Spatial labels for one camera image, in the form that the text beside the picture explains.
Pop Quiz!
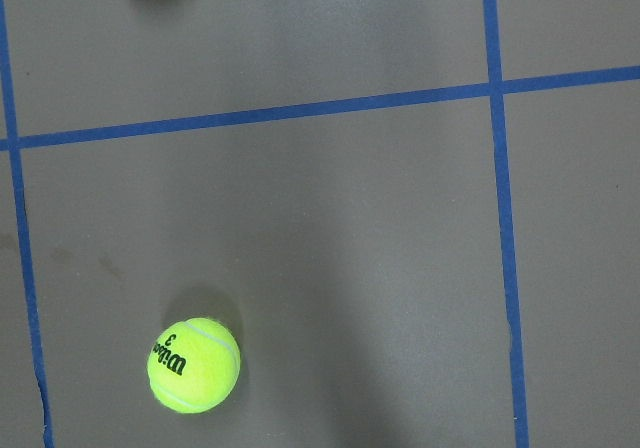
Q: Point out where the yellow Wilson tennis ball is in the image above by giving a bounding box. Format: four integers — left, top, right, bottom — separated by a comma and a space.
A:
146, 317, 241, 414

